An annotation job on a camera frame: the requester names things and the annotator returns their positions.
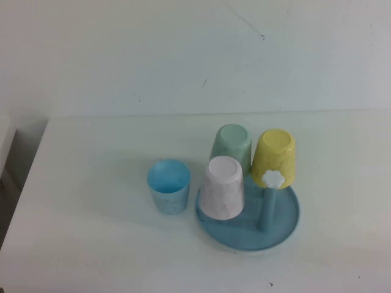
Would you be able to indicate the mint green plastic cup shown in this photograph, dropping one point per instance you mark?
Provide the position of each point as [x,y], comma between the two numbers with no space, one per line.
[232,137]

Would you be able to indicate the yellow plastic cup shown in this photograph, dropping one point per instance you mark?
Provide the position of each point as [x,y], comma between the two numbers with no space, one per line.
[275,158]

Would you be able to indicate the white furniture panel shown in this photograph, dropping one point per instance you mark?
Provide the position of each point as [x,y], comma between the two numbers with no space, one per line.
[6,146]

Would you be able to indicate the light blue plastic cup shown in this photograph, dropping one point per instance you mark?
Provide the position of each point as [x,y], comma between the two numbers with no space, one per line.
[168,201]

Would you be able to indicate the white marbled plastic cup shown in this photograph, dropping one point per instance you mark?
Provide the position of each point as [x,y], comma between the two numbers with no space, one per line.
[221,195]

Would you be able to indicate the blue cup stand with pegs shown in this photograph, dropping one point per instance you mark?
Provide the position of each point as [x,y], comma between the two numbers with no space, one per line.
[244,235]

